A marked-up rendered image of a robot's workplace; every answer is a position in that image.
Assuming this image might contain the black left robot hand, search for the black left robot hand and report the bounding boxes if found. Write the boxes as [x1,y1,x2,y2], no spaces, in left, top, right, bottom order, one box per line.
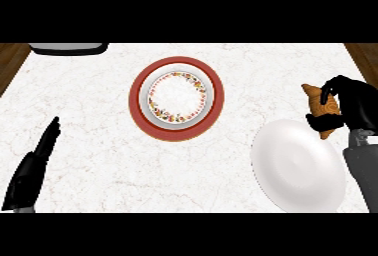
[0,116,61,212]

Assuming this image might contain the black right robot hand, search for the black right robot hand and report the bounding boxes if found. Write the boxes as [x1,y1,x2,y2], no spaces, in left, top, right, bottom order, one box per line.
[304,75,378,132]

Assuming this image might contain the brown croissant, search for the brown croissant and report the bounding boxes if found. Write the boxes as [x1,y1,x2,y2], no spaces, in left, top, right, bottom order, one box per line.
[299,83,342,141]

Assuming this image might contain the plain white plate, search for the plain white plate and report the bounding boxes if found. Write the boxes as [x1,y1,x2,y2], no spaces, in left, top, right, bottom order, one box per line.
[249,119,348,213]

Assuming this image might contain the white floral rimmed plate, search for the white floral rimmed plate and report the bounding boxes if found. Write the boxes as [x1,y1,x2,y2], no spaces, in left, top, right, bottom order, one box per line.
[138,63,215,131]

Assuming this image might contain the red round placemat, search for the red round placemat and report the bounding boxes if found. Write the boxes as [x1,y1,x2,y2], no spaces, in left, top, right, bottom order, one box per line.
[128,56,225,143]

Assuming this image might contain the dark grey appliance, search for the dark grey appliance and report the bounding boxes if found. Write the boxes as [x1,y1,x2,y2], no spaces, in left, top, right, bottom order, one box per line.
[27,43,110,57]

